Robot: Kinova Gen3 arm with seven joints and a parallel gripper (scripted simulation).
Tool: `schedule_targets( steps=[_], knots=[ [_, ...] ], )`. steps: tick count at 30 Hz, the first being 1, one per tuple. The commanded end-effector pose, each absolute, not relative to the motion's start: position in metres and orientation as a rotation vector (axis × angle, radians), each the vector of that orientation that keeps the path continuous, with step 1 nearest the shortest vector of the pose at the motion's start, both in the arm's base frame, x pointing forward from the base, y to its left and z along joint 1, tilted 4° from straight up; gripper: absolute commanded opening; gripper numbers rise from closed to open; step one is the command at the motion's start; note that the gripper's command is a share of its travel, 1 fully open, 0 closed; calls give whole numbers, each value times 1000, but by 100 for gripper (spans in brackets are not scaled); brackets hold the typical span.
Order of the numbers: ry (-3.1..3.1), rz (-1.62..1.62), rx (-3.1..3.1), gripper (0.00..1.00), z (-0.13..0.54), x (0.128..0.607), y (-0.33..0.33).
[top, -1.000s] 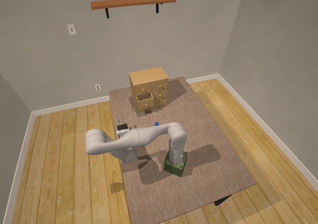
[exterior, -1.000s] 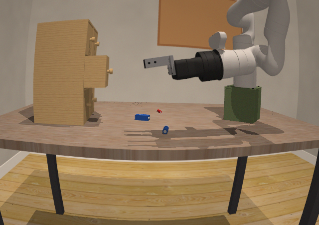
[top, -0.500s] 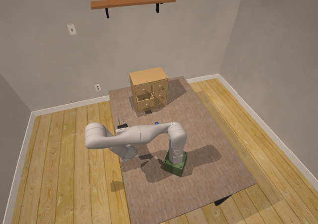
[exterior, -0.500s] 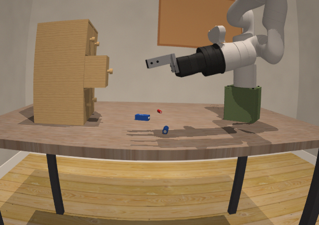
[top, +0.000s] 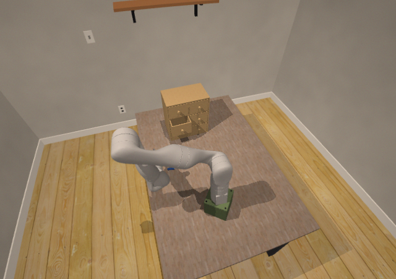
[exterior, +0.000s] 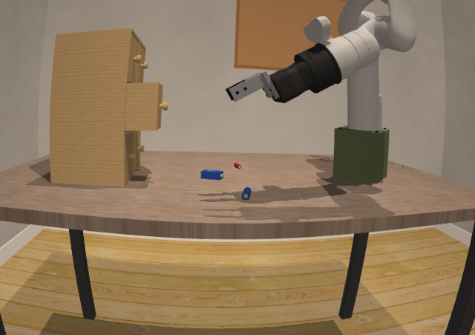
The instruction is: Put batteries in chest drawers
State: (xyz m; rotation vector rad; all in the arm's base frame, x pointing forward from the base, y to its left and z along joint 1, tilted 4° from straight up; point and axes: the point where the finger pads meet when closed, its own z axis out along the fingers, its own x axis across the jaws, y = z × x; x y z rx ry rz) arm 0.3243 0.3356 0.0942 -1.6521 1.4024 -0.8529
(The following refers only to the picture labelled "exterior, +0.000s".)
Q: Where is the small brown wooden chest of drawers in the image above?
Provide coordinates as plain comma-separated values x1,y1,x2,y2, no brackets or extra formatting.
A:
50,28,146,187

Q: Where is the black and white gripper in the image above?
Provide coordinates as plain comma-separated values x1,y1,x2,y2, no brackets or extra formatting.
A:
226,16,361,103

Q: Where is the blue battery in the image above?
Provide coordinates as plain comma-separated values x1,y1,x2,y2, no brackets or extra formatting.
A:
242,187,252,200
201,169,223,180

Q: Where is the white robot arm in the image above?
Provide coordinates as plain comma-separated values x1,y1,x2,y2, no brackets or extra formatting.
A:
338,0,416,131

